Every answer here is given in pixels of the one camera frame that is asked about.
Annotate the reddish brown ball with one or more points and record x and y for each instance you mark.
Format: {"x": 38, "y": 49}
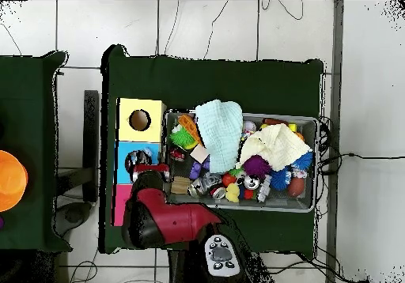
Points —
{"x": 296, "y": 186}

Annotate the black upright panel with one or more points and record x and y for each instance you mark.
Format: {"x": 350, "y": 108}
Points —
{"x": 91, "y": 137}

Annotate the wooden three-hole box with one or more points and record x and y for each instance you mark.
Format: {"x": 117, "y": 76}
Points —
{"x": 139, "y": 128}

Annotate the green spiky toy with eyes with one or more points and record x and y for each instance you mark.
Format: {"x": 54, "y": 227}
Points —
{"x": 183, "y": 137}

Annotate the grey rounded base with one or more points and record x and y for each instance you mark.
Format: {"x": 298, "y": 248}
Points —
{"x": 72, "y": 215}

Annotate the dark green table cloth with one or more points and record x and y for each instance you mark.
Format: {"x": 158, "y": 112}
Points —
{"x": 221, "y": 83}
{"x": 28, "y": 106}

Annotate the white baseball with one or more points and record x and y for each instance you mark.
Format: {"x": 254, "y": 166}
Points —
{"x": 249, "y": 126}

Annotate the mint waffle cloth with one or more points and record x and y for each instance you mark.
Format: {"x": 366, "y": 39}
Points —
{"x": 221, "y": 134}

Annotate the cream waffle cloth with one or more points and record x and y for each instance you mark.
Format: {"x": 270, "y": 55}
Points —
{"x": 278, "y": 147}

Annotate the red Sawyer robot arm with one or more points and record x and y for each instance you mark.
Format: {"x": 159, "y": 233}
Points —
{"x": 171, "y": 219}

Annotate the plain wooden block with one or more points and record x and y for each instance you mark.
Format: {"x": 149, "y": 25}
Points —
{"x": 199, "y": 153}

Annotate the purple spiky ball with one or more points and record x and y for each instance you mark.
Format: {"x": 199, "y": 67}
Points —
{"x": 257, "y": 166}

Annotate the orange plastic grid toy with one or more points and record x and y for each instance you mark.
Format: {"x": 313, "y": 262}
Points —
{"x": 189, "y": 124}

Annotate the orange round object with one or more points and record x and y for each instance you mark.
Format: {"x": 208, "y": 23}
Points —
{"x": 12, "y": 181}

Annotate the blue spiky ball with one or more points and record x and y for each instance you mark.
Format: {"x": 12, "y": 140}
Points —
{"x": 280, "y": 179}

